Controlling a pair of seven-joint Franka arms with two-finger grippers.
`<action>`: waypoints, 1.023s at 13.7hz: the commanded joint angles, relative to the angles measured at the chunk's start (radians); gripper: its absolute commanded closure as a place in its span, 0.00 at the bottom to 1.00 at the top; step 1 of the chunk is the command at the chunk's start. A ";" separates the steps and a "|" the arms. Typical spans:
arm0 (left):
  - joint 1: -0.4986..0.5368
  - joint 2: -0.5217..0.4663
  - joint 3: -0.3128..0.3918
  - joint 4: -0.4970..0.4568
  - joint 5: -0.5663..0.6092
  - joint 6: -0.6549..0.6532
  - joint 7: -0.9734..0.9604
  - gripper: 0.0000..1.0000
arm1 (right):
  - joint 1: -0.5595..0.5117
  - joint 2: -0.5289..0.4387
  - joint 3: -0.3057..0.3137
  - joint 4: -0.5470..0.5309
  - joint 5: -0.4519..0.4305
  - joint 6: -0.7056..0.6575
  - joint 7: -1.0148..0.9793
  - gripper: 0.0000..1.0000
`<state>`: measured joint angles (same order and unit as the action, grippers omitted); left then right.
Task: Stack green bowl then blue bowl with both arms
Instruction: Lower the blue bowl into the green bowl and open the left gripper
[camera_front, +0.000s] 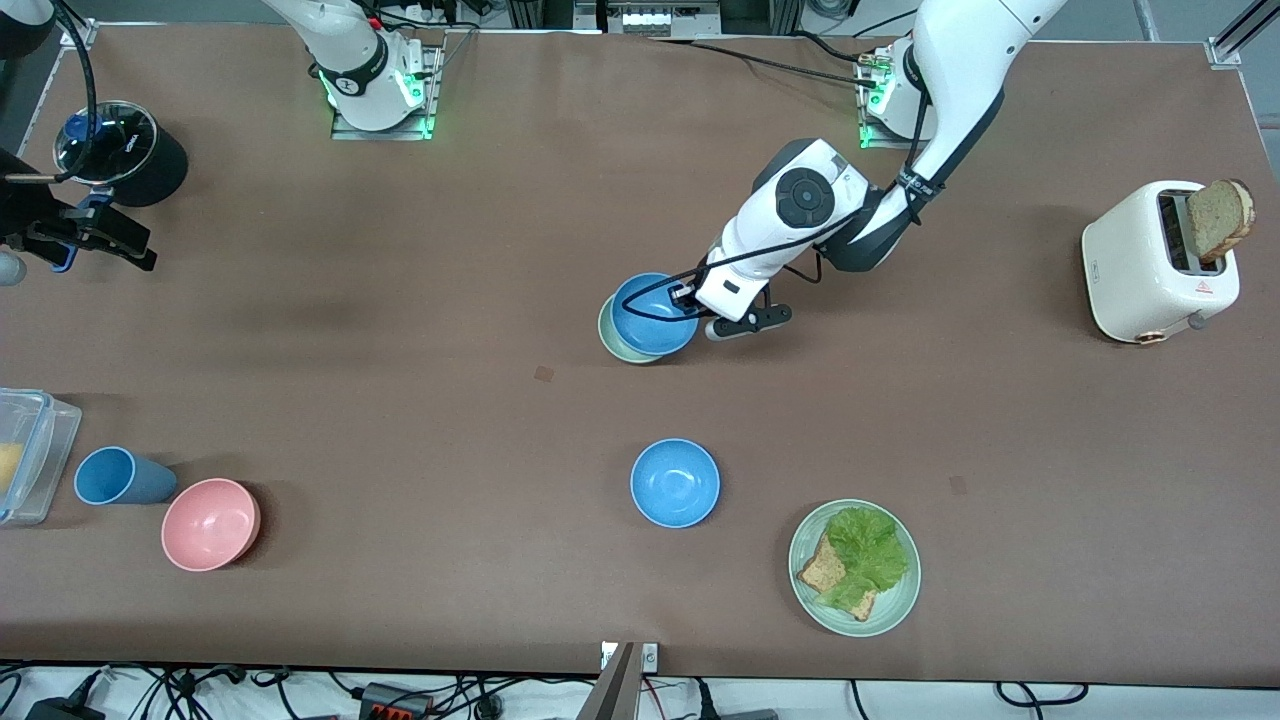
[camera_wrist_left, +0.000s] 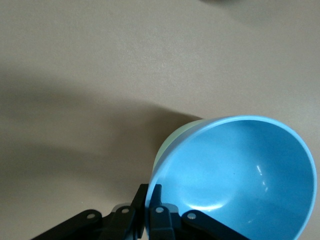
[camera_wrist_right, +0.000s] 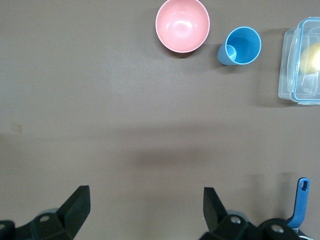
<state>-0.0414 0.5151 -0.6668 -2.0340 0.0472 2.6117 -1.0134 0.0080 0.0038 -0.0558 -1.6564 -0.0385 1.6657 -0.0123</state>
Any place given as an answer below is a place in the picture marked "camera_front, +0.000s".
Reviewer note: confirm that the blue bowl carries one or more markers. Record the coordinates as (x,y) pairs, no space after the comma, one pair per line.
(645,330)
(675,483)

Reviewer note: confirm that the black power adapter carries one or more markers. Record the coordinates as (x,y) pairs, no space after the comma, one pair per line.
(60,711)

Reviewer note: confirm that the blue cup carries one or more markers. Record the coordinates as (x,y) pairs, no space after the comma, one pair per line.
(115,476)

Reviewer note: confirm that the grey control box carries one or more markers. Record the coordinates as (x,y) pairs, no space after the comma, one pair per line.
(660,18)

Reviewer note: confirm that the brown toast slice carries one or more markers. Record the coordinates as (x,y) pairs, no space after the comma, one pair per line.
(822,572)

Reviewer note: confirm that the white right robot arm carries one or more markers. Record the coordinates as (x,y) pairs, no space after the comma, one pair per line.
(360,90)

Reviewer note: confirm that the brown bread slice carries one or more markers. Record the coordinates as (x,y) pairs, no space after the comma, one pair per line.
(1220,220)

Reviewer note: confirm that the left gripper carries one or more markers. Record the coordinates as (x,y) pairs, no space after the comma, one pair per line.
(686,302)

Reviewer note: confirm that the grey camera mount bar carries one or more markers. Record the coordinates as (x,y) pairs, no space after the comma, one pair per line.
(612,690)

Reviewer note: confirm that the aluminium corner bracket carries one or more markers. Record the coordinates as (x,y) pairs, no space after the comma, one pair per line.
(1225,52)
(78,34)

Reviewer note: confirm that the black red power strip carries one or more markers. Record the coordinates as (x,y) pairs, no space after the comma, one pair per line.
(395,700)

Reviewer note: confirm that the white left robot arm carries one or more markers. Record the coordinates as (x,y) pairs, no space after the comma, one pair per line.
(960,60)

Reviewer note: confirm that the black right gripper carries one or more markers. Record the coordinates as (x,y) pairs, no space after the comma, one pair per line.
(30,212)

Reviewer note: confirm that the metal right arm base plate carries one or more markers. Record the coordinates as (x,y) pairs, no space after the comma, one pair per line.
(430,100)

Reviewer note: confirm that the yellow food piece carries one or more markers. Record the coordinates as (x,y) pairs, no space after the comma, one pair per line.
(8,468)

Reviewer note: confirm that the light green plate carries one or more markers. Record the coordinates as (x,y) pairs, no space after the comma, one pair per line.
(895,600)

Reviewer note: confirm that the black floor plug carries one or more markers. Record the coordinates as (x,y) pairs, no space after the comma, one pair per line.
(735,714)

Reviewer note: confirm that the green lettuce leaf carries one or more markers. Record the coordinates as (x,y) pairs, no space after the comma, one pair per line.
(870,550)

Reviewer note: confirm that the pink bowl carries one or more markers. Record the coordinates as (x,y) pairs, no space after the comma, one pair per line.
(208,525)

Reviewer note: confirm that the clear plastic container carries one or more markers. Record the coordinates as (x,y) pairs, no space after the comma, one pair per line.
(45,450)

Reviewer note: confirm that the white toaster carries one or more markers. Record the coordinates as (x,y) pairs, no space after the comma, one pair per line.
(1130,265)

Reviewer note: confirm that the light green bowl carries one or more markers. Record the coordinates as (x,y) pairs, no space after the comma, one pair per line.
(615,345)

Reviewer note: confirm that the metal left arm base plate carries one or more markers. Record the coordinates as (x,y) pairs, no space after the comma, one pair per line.
(868,135)

